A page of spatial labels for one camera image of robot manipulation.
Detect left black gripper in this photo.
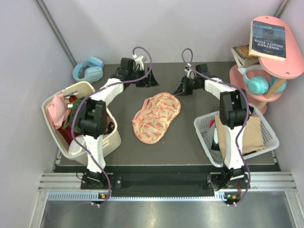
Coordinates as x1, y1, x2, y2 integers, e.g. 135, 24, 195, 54
129, 67, 159, 88

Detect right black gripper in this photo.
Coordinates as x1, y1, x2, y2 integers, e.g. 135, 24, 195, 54
173, 76, 199, 97

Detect floral mesh laundry bag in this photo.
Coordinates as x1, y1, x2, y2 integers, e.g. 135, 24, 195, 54
132, 92, 181, 144

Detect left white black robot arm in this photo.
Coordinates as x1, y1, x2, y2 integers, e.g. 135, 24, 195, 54
73, 54, 158, 190

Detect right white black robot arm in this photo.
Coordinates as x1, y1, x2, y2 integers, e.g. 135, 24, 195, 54
174, 63, 250, 190

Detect cream laundry basket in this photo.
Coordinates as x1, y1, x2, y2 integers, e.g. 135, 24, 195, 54
42, 81, 122, 165

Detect grey garment in basket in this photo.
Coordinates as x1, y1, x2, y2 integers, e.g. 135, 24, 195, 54
203, 128, 224, 163

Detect blue headphones on table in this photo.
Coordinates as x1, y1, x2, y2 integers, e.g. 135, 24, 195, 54
72, 57, 104, 83

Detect stacked paperback books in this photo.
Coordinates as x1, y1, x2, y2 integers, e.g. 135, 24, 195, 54
231, 44, 259, 68

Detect teal headphones on shelf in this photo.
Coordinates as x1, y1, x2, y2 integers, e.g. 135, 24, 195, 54
238, 65, 278, 95

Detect pink tiered shelf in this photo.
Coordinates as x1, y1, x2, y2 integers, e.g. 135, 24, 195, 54
229, 16, 304, 114

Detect dark green garment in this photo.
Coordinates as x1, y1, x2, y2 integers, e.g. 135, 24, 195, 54
62, 99, 82, 129

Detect beige folded garment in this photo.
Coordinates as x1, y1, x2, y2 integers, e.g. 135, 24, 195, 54
215, 114, 265, 159

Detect white perforated plastic basket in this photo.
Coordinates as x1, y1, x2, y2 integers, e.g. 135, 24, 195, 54
193, 108, 280, 168

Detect pink garment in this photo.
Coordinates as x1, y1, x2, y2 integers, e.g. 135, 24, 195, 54
47, 94, 70, 129

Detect Nineteen Eighty-Four book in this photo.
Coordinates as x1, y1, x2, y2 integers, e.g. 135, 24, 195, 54
248, 20, 286, 61

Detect red garment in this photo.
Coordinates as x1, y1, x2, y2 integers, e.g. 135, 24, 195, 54
58, 126, 73, 145

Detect white garment in basket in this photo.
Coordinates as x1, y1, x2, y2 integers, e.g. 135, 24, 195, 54
68, 140, 85, 156

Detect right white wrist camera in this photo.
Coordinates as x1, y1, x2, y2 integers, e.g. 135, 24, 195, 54
184, 63, 196, 79

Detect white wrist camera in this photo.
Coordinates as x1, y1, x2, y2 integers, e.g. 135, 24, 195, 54
184, 63, 196, 79
133, 54, 147, 71

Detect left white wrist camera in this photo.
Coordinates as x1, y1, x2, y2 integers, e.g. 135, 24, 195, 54
133, 54, 147, 71

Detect pink bra strap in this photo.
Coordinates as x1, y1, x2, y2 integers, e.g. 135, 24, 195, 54
132, 96, 155, 124

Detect aluminium rail frame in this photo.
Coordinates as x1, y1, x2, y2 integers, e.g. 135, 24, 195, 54
29, 151, 304, 228

